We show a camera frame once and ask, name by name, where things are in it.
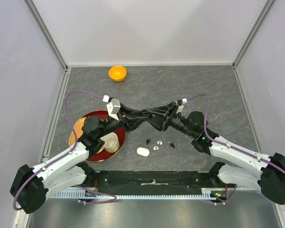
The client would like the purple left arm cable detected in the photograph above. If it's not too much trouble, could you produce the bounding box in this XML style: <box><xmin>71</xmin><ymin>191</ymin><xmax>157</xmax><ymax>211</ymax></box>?
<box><xmin>12</xmin><ymin>91</ymin><xmax>105</xmax><ymax>211</ymax></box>

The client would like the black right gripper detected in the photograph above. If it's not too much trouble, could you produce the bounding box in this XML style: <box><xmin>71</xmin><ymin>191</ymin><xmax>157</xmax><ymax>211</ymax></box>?
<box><xmin>145</xmin><ymin>101</ymin><xmax>195</xmax><ymax>138</ymax></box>

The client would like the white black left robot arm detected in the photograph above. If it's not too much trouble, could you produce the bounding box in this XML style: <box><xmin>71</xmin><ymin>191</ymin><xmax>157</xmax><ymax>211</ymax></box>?
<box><xmin>10</xmin><ymin>102</ymin><xmax>153</xmax><ymax>214</ymax></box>

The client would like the pale green plastic cup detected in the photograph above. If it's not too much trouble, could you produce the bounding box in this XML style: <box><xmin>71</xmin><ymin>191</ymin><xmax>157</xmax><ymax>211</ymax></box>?
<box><xmin>100</xmin><ymin>133</ymin><xmax>119</xmax><ymax>153</ymax></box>

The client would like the white earbud charging case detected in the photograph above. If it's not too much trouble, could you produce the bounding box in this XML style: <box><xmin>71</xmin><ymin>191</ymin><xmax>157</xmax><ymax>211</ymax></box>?
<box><xmin>136</xmin><ymin>147</ymin><xmax>150</xmax><ymax>157</ymax></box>

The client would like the round red lacquer tray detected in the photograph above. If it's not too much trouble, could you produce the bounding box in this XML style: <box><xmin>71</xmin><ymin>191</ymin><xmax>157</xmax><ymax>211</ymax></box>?
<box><xmin>78</xmin><ymin>110</ymin><xmax>126</xmax><ymax>162</ymax></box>

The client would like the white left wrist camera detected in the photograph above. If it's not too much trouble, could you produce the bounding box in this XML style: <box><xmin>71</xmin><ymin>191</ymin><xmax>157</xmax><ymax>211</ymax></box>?
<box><xmin>106</xmin><ymin>98</ymin><xmax>121</xmax><ymax>120</ymax></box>

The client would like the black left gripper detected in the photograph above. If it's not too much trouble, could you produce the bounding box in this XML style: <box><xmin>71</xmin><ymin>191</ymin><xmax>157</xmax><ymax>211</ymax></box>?
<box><xmin>97</xmin><ymin>103</ymin><xmax>150</xmax><ymax>138</ymax></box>

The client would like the orange plastic bowl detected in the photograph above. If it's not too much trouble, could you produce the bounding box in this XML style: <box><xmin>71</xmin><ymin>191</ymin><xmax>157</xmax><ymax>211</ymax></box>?
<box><xmin>108</xmin><ymin>66</ymin><xmax>127</xmax><ymax>82</ymax></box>

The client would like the white slotted cable duct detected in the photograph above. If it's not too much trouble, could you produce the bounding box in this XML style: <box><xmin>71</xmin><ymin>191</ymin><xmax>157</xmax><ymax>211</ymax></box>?
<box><xmin>51</xmin><ymin>188</ymin><xmax>226</xmax><ymax>201</ymax></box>

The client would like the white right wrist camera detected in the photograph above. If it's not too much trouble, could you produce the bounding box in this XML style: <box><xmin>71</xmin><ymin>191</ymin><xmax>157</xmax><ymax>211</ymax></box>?
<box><xmin>176</xmin><ymin>99</ymin><xmax>183</xmax><ymax>114</ymax></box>

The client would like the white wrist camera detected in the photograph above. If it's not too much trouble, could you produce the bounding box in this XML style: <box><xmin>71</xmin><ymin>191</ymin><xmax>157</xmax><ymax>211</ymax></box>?
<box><xmin>176</xmin><ymin>99</ymin><xmax>183</xmax><ymax>114</ymax></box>
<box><xmin>106</xmin><ymin>98</ymin><xmax>121</xmax><ymax>120</ymax></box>

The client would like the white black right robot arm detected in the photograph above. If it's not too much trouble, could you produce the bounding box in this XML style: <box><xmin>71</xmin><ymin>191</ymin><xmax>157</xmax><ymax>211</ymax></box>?
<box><xmin>141</xmin><ymin>102</ymin><xmax>285</xmax><ymax>205</ymax></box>

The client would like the woven bamboo mat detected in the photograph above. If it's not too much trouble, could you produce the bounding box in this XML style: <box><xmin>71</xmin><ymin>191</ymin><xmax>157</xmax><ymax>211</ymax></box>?
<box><xmin>67</xmin><ymin>118</ymin><xmax>105</xmax><ymax>154</ymax></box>

